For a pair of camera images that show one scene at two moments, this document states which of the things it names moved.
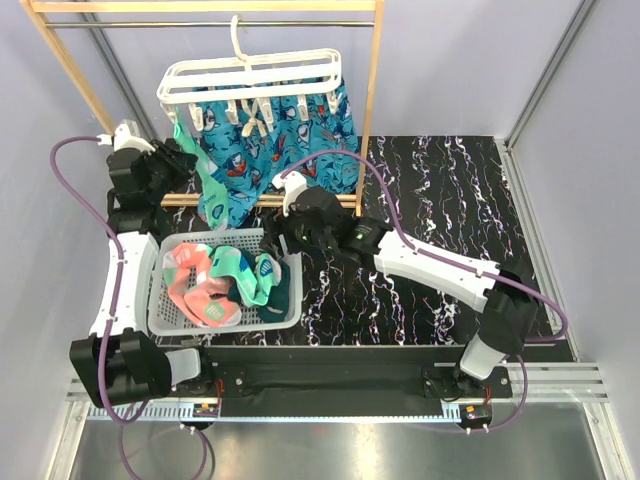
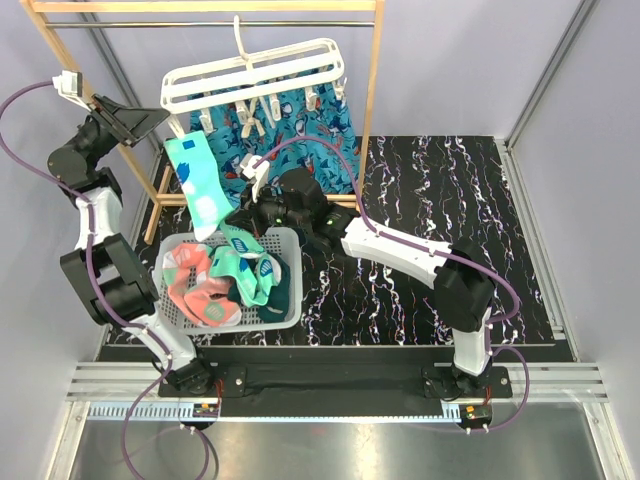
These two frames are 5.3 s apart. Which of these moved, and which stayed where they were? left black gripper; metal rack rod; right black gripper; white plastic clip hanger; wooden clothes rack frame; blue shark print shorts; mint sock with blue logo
Moved: left black gripper; white plastic clip hanger; right black gripper
Stayed: mint sock with blue logo; blue shark print shorts; wooden clothes rack frame; metal rack rod
